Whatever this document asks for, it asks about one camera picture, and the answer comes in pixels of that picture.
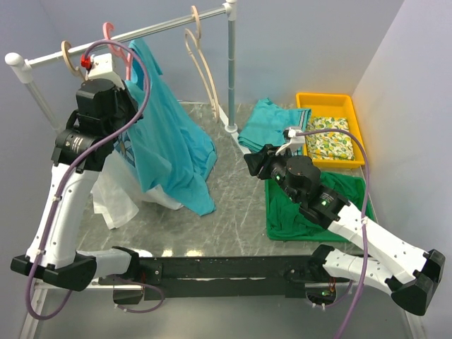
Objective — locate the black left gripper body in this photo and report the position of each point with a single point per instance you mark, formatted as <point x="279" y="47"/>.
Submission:
<point x="127" y="109"/>

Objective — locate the beige hanger with shirt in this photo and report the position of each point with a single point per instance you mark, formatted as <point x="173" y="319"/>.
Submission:
<point x="74" y="70"/>

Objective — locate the beige hanger on right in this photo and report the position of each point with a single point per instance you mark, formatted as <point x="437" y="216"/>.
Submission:
<point x="192" y="41"/>

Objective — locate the black base beam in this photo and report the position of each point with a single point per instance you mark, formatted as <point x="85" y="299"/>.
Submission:
<point x="228" y="276"/>

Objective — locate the folded teal polo shirt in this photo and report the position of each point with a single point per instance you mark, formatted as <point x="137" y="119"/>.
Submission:
<point x="268" y="125"/>

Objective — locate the lemon print folded cloth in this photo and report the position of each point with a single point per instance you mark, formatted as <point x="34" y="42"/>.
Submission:
<point x="329" y="145"/>

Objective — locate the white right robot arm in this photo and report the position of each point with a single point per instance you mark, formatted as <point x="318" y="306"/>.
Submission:
<point x="408" y="274"/>

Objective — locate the green plastic tray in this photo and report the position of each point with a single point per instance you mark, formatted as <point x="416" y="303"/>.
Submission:
<point x="363" y="190"/>

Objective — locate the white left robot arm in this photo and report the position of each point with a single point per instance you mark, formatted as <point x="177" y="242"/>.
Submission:
<point x="104" y="107"/>

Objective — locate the metal clothes rack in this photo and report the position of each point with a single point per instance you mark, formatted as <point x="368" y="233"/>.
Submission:
<point x="23" y="67"/>

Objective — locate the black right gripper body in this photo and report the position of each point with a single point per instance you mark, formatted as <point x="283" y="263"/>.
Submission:
<point x="275" y="166"/>

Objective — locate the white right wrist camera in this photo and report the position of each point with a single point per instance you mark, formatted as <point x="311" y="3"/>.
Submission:
<point x="294" y="141"/>

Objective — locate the white flower print shirt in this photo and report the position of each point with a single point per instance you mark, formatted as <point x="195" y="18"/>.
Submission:
<point x="117" y="193"/>

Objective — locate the light blue t shirt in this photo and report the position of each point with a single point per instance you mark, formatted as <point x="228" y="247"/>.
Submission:
<point x="170" y="150"/>

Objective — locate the dark green shirt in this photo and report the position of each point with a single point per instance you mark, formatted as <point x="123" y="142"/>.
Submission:
<point x="286" y="219"/>

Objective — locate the pink plastic hanger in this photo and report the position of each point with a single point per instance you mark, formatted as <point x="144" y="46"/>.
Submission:
<point x="126" y="57"/>

